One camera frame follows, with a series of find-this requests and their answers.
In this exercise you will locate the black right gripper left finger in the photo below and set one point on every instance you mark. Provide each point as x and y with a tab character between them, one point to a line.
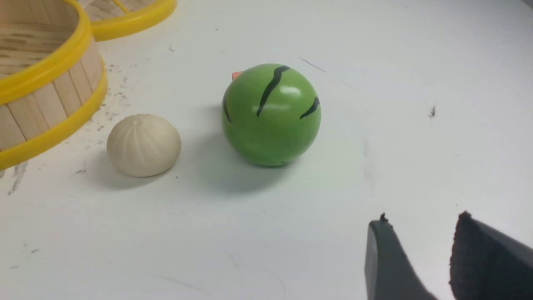
389	274

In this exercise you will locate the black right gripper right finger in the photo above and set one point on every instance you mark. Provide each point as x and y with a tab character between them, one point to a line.
487	264

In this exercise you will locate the cream toy bun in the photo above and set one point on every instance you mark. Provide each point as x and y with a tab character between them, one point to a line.
143	145

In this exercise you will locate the yellow woven steamer lid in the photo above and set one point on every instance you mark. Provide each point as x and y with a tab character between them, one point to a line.
113	19

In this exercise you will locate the yellow bamboo steamer tray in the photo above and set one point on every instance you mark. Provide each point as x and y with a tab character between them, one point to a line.
53	78

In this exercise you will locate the green toy watermelon ball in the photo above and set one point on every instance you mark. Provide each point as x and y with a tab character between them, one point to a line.
271	114

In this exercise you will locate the orange wooden block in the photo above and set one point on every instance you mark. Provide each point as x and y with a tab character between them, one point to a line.
236	74

